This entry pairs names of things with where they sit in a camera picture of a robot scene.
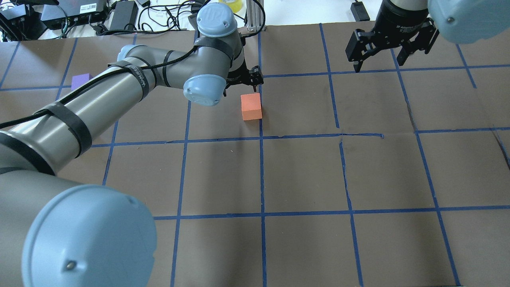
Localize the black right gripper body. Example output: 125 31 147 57
345 0 439 73

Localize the black power adapter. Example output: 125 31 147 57
109 0 138 31

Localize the yellow tape roll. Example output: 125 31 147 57
219 0 243 13

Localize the purple foam block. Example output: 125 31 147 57
71 73 92 91

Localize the aluminium frame post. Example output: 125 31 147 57
245 0 266 32

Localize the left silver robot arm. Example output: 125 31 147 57
1 2 244 287

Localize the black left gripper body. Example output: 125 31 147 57
224 60 264 97

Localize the orange foam block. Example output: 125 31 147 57
240 92 263 121

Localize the black power brick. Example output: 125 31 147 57
350 0 371 22

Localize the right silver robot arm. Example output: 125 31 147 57
345 0 510 72

